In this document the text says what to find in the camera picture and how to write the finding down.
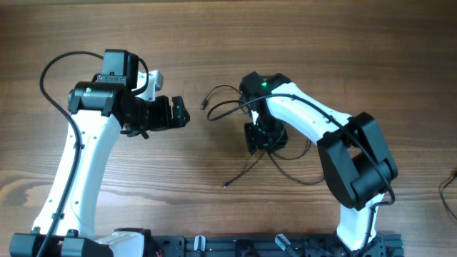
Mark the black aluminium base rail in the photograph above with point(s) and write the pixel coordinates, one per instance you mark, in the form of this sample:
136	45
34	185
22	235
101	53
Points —
319	245

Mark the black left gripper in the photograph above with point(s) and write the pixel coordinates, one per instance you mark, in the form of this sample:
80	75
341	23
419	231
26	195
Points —
163	121

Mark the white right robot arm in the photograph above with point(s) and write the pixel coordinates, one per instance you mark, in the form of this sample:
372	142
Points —
358	167

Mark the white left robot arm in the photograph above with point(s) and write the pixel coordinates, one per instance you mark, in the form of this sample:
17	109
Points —
120	100

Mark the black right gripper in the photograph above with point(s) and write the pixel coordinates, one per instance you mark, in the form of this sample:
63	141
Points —
263	139

